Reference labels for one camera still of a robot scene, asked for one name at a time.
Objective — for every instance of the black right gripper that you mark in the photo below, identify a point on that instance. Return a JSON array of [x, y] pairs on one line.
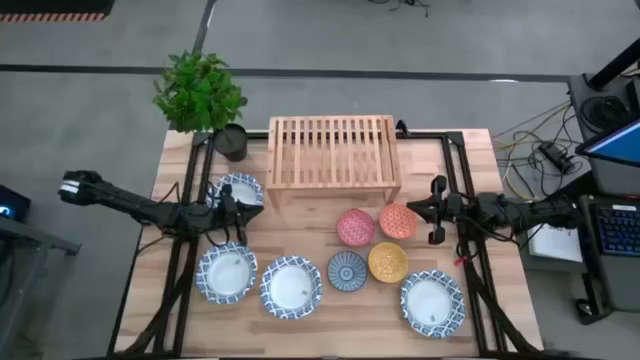
[[452, 207]]

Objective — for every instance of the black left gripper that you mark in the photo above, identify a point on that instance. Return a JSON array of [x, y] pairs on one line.
[[227, 212]]

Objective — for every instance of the blue rimmed white paper bowl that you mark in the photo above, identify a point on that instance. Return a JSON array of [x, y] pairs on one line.
[[247, 187], [430, 302], [291, 287], [227, 274]]

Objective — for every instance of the orange and blue ceramic bowl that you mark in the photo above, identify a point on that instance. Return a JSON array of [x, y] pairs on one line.
[[397, 221]]

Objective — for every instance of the yellow and blue ceramic bowl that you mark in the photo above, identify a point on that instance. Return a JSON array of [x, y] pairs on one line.
[[388, 262]]

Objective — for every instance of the pink patterned ceramic bowl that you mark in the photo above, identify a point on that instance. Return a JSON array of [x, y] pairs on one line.
[[356, 227]]

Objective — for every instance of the grey patterned ceramic bowl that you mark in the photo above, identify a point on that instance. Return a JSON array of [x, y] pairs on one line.
[[347, 271]]

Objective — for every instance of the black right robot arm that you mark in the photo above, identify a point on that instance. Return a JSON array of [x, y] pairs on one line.
[[525, 212]]

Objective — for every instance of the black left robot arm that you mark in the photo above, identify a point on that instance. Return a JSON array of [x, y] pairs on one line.
[[125, 202]]

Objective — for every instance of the slatted wooden shelf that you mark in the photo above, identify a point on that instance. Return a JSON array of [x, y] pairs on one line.
[[332, 150]]

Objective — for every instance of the small red clip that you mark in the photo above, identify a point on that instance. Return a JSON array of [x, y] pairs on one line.
[[458, 260]]

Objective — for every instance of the green plant in black pot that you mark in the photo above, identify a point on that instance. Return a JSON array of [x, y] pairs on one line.
[[197, 92]]

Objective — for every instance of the white paper sheet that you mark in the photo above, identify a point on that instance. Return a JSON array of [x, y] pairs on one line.
[[555, 247]]

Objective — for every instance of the black power adapter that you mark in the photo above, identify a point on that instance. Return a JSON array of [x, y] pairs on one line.
[[554, 154]]

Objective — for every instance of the dark grey side table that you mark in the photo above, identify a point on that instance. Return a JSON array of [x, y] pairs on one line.
[[577, 92]]

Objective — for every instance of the black backlit keyboard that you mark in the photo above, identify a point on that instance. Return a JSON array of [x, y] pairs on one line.
[[620, 230]]

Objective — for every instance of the monitor with blue screen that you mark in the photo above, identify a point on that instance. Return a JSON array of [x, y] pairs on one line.
[[617, 145]]

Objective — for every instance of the dark grey equipment cart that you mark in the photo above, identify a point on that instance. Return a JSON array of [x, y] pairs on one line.
[[620, 285]]

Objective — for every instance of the grey metal stand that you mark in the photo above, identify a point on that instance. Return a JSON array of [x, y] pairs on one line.
[[30, 235]]

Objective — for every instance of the black box with blue light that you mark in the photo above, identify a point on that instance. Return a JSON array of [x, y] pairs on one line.
[[15, 200]]

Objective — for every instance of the black stand pole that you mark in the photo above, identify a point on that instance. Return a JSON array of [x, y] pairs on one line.
[[615, 65]]

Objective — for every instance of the black mat hazard striped edge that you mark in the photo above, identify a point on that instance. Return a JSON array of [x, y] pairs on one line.
[[50, 6]]

